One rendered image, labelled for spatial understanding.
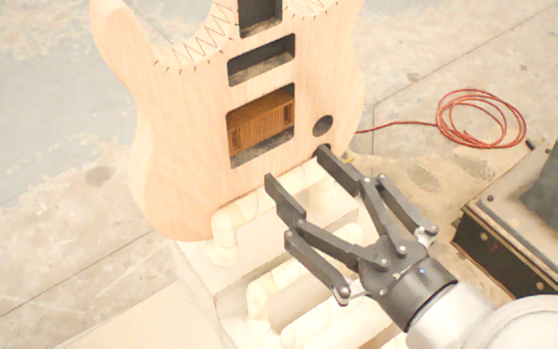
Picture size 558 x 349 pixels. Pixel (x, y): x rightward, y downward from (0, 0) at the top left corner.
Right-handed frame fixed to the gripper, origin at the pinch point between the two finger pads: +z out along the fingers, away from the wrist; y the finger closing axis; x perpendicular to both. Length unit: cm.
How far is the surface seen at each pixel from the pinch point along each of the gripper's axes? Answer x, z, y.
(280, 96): 2.6, 11.5, 4.3
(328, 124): -6.3, 10.9, 12.2
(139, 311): -37.4, 18.1, -21.5
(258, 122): 1.6, 10.1, 0.0
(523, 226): -102, 6, 102
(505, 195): -101, 18, 107
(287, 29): 13.4, 10.2, 4.5
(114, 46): 19.8, 10.4, -15.0
